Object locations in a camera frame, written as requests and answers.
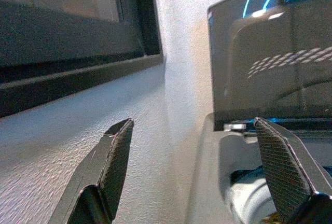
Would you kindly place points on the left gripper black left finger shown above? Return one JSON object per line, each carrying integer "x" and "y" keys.
{"x": 111, "y": 172}

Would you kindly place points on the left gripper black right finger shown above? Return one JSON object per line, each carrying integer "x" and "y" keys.
{"x": 282, "y": 172}

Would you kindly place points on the silver top-load washing machine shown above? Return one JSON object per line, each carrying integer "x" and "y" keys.
{"x": 207, "y": 156}

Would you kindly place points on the steel washer drum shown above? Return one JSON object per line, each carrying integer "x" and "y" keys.
{"x": 246, "y": 198}

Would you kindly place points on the dark glass washer lid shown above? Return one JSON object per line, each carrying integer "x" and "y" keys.
{"x": 259, "y": 53}

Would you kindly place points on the dark window frame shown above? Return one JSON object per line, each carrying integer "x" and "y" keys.
{"x": 77, "y": 76}

